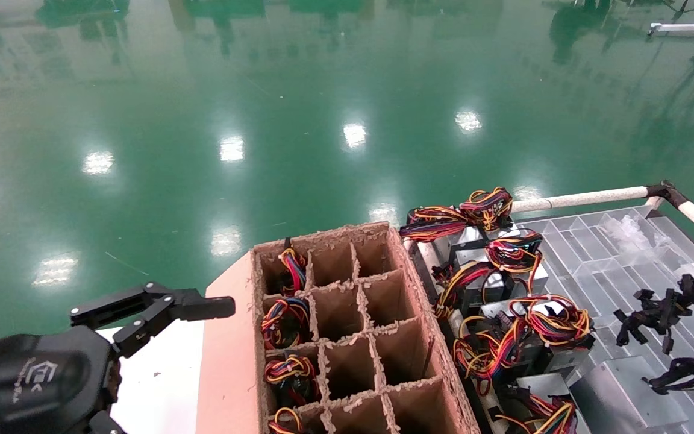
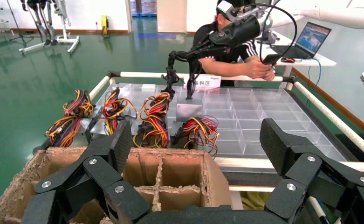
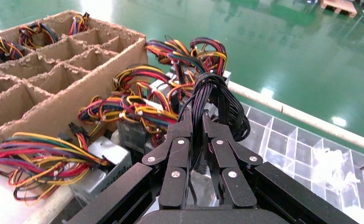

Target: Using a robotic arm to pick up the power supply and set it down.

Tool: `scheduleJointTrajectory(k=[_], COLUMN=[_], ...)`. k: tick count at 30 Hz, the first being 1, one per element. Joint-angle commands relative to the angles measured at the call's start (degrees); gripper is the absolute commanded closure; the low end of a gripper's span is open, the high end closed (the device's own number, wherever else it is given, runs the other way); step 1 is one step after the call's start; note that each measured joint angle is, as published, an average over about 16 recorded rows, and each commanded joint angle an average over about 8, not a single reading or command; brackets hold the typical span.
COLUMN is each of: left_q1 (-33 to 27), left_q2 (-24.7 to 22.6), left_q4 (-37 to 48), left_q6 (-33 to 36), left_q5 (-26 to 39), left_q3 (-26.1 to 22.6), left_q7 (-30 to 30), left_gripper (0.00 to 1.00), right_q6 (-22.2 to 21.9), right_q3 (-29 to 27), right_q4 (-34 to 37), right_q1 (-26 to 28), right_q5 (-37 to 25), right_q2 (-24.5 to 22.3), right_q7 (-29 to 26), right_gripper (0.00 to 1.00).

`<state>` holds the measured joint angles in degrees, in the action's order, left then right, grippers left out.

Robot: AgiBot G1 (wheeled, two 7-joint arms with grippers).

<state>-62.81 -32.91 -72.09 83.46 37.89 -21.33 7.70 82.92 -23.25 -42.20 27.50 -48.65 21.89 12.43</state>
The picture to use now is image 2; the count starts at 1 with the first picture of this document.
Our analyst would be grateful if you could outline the black humanoid robot legs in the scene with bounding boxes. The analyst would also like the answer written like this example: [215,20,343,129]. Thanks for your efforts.
[21,0,59,46]

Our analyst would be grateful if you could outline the black tripod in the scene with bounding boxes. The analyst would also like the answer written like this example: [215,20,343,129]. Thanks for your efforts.
[5,0,35,44]

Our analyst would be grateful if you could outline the white wheeled stand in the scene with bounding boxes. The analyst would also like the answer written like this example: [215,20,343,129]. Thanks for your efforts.
[18,0,81,55]

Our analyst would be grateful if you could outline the silver power supply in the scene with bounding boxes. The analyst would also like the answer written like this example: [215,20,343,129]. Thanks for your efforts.
[166,102,205,127]

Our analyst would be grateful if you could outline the white desk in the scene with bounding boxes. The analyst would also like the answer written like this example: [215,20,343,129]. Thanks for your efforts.
[255,31,337,88]

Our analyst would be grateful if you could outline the person's bare right forearm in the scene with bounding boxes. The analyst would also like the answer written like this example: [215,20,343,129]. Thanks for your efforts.
[199,57,252,78]

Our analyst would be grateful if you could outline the clear plastic compartment tray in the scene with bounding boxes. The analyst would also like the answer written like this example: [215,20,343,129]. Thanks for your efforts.
[89,83,360,177]

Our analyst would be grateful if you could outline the seated person's right hand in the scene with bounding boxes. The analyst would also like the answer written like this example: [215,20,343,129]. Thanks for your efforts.
[246,58,266,80]

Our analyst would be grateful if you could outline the yellow floor device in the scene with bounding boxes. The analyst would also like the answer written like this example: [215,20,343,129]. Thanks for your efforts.
[100,15,110,39]

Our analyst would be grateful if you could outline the blue cable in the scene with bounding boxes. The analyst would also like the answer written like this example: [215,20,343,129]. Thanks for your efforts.
[305,58,322,106]

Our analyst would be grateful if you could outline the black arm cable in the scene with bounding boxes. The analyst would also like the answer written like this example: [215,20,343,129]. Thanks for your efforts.
[243,3,298,64]

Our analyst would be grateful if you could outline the open laptop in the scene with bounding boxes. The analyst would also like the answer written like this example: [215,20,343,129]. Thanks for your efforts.
[271,21,332,60]

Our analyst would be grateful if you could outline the black smartphone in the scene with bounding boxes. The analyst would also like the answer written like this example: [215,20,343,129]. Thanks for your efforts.
[262,54,284,66]

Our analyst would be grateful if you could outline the white padded cart rail frame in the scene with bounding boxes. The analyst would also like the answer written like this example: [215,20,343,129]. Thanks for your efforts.
[32,71,364,224]

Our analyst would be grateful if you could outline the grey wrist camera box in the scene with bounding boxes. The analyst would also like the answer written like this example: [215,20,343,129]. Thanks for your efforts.
[216,0,264,23]

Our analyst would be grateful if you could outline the beige door panel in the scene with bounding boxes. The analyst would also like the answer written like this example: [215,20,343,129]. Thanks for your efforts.
[156,0,188,34]

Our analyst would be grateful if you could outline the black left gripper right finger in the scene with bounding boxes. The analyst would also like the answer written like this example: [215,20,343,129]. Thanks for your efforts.
[259,118,364,221]

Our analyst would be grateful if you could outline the yellow cloth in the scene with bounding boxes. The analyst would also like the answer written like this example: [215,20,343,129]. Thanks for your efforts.
[241,191,277,211]

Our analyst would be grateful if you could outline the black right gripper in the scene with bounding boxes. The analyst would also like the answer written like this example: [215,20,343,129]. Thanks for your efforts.
[162,15,261,100]

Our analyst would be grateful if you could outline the seated person's left hand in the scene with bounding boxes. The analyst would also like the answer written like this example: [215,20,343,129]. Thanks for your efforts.
[260,63,277,82]

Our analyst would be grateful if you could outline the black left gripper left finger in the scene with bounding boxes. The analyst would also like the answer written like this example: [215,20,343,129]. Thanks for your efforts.
[21,119,152,224]

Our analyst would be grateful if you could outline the seated person in black shirt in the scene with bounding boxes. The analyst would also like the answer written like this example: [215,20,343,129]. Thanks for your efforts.
[192,0,260,88]

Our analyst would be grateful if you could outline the rightmost power supply wire bundle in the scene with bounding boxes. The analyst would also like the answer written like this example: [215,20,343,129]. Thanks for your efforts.
[171,115,220,158]

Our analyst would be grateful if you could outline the power supply wire bundle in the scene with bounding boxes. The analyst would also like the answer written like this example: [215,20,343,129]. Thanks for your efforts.
[132,91,173,150]
[89,87,138,144]
[171,115,220,158]
[45,90,95,148]

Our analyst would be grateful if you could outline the brown divided cardboard box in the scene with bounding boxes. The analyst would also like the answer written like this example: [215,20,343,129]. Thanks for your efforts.
[0,147,234,224]

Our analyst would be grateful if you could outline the white label with Chinese text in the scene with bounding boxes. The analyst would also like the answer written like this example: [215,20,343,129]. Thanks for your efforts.
[194,74,222,89]

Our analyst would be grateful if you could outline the leftmost power supply wire bundle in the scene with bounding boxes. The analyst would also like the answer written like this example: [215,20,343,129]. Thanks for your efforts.
[45,90,95,148]

